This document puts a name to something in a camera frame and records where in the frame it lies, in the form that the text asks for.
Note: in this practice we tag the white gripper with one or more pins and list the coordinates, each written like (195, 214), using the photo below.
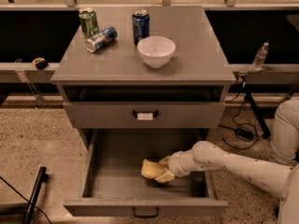
(175, 164)

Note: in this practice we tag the yellow sponge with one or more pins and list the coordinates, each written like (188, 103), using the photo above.
(152, 170)

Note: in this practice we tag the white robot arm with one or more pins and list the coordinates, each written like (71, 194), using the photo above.
(279, 180)

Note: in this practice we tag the open grey lower drawer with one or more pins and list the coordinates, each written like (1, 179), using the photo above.
(112, 184)

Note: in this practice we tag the closed grey upper drawer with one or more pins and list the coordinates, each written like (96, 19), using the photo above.
(156, 115)

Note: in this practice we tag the grey drawer cabinet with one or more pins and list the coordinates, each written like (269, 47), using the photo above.
(198, 71)

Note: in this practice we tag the black tripod leg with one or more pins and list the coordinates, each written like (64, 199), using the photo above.
(242, 77)

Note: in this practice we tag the white ceramic bowl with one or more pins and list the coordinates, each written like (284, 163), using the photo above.
(156, 51)

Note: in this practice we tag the person's leg in beige trousers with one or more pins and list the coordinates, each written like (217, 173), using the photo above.
(285, 135)

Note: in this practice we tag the black metal stand leg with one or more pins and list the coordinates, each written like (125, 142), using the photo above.
(42, 177)

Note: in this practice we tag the clear plastic water bottle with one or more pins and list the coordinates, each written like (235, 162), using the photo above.
(260, 57)

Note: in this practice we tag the silver blue lying can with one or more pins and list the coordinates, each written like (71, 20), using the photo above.
(102, 39)

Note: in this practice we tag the blue soda can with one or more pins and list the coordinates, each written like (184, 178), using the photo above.
(141, 25)

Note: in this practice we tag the tape measure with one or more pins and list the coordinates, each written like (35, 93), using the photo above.
(40, 63)

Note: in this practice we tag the green soda can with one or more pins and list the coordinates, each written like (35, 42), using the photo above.
(88, 21)

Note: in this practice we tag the black power adapter with cable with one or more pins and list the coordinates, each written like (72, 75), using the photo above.
(246, 132)

